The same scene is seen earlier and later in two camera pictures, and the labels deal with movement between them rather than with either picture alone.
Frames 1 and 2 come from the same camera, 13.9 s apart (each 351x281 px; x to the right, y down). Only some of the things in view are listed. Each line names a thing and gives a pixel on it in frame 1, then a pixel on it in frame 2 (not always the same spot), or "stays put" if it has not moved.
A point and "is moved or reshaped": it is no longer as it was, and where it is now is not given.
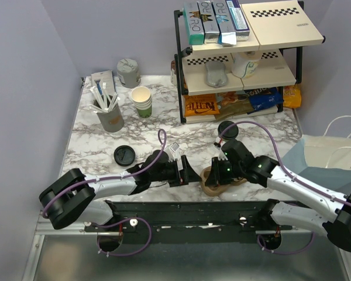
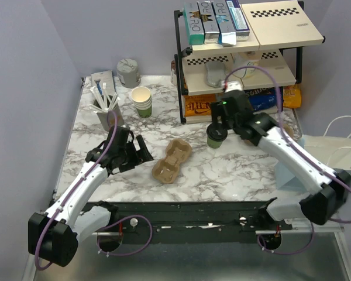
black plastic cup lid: (230, 133) is moved or reshaped
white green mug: (245, 64) stays put
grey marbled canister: (128, 73) stays put
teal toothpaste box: (191, 12) stays put
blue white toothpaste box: (242, 30) stays put
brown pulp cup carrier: (214, 191) -> (178, 151)
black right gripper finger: (211, 180) -> (214, 124)
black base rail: (203, 222) stays put
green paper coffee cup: (227, 140) -> (213, 144)
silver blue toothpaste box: (227, 35) stays put
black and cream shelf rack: (220, 82) stays put
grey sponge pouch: (216, 75) stays put
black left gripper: (183, 177) -> (143, 155)
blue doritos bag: (264, 98) stays put
